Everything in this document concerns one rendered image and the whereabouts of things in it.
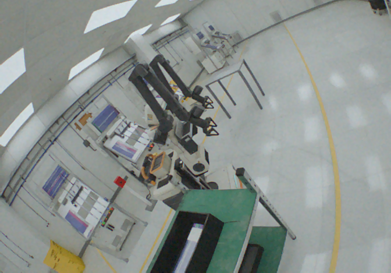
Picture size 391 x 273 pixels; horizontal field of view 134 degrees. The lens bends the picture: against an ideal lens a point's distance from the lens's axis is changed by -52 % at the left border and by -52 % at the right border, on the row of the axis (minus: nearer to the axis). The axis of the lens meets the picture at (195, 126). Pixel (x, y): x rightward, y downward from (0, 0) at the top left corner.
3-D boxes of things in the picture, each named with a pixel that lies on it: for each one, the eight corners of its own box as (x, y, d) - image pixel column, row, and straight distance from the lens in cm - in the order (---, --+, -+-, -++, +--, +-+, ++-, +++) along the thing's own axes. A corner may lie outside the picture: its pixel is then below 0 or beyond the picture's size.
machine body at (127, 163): (171, 159, 356) (150, 138, 334) (156, 187, 330) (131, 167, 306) (155, 162, 409) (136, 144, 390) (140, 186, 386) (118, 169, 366)
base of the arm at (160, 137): (155, 132, 123) (152, 142, 113) (157, 122, 119) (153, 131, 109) (167, 135, 123) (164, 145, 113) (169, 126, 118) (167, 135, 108)
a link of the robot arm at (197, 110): (180, 112, 112) (178, 119, 104) (187, 97, 107) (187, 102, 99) (196, 120, 114) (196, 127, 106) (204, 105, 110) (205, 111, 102)
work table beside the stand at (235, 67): (262, 109, 295) (238, 69, 262) (229, 119, 326) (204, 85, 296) (265, 94, 331) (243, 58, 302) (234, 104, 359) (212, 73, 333)
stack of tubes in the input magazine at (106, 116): (118, 113, 332) (109, 103, 332) (102, 132, 311) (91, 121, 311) (116, 115, 343) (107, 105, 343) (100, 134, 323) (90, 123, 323)
